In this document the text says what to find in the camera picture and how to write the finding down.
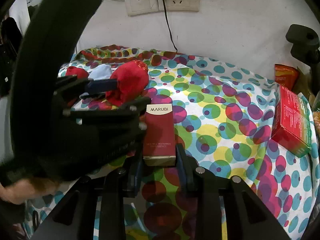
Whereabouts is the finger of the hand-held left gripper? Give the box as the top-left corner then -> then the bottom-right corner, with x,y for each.
62,93 -> 152,130
54,76 -> 119,95

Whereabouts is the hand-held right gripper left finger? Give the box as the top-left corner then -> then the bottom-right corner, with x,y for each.
32,152 -> 144,240

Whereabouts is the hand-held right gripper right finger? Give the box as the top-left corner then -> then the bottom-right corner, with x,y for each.
176,144 -> 292,240

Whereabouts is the large red sock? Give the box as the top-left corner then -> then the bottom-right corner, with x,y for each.
105,61 -> 149,104

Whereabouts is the maroon cosmetic box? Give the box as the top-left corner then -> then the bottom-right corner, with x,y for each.
142,103 -> 176,167

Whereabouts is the person's left hand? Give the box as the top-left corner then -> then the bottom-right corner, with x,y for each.
0,176 -> 62,204

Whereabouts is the light blue sock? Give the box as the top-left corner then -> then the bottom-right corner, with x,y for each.
89,64 -> 113,80

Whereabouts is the small red sock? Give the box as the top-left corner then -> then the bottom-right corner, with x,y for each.
65,67 -> 90,79

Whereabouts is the dark cloth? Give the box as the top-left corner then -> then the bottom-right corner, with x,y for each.
0,16 -> 25,95

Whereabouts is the colourful dotted blanket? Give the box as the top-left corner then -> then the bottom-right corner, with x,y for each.
22,44 -> 320,240

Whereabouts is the red and green box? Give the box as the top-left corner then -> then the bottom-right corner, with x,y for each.
271,85 -> 313,158

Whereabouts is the orange red snack packet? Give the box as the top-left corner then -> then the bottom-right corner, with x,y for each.
274,64 -> 300,92

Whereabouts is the black charger cable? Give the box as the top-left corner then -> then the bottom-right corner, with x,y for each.
161,0 -> 178,53

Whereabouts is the black clamp mount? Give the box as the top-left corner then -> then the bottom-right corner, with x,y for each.
286,24 -> 320,63

